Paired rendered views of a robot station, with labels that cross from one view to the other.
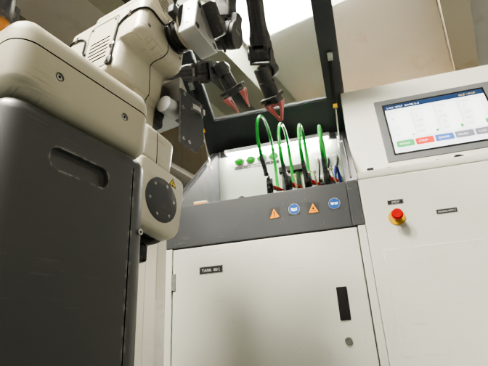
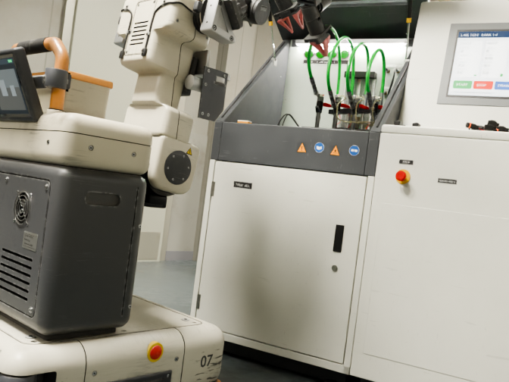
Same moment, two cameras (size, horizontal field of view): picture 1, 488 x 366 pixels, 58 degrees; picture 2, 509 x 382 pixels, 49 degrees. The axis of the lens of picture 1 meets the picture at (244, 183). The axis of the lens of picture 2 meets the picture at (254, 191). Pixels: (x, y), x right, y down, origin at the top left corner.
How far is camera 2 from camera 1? 90 cm
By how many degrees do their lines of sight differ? 28
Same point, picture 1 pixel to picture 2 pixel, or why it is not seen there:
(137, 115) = (143, 149)
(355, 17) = not seen: outside the picture
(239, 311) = (258, 224)
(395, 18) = not seen: outside the picture
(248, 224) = (279, 151)
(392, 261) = (386, 214)
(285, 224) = (308, 159)
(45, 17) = not seen: outside the picture
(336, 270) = (340, 210)
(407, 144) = (463, 86)
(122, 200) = (129, 210)
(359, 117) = (429, 39)
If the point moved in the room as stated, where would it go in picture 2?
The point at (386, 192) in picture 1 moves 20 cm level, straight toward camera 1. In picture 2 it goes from (401, 150) to (382, 142)
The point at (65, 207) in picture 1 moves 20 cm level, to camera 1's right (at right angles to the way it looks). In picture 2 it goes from (94, 223) to (173, 236)
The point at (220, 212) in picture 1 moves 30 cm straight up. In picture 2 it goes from (257, 135) to (267, 61)
